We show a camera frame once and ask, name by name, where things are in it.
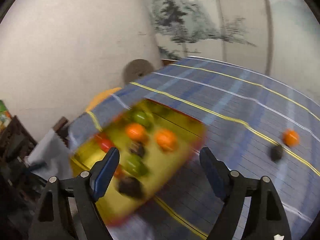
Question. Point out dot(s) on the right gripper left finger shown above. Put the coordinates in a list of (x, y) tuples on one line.
[(53, 218)]

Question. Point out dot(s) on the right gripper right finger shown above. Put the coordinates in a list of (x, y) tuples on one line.
[(266, 217)]

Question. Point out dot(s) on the red tomato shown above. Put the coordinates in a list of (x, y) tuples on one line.
[(119, 173), (104, 143)]

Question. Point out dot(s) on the dark passion fruit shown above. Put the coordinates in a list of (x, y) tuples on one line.
[(130, 187), (137, 148), (276, 153)]

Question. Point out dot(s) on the green lime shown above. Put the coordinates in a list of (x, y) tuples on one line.
[(135, 166), (141, 117)]

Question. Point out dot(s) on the orange front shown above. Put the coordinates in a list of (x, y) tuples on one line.
[(136, 132)]

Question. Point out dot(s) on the dark wooden furniture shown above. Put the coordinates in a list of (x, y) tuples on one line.
[(20, 188)]

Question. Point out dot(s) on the white cloth with blue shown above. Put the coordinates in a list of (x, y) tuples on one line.
[(50, 158)]

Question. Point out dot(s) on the small far orange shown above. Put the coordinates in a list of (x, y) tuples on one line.
[(290, 138)]

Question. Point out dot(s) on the blue plaid tablecloth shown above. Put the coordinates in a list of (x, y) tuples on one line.
[(245, 113)]

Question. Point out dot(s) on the dark passion fruit in tray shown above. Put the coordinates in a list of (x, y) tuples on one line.
[(137, 148)]

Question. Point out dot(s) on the yellow red tin tray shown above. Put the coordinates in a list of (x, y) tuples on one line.
[(114, 207)]

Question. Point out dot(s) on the orange cushion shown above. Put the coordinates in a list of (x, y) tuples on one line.
[(100, 98)]

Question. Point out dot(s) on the green lime in tray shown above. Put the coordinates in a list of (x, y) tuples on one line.
[(141, 117)]

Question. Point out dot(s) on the round brown stool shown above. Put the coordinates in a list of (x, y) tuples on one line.
[(136, 69)]

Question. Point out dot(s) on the painted folding screen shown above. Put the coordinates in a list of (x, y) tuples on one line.
[(278, 38)]

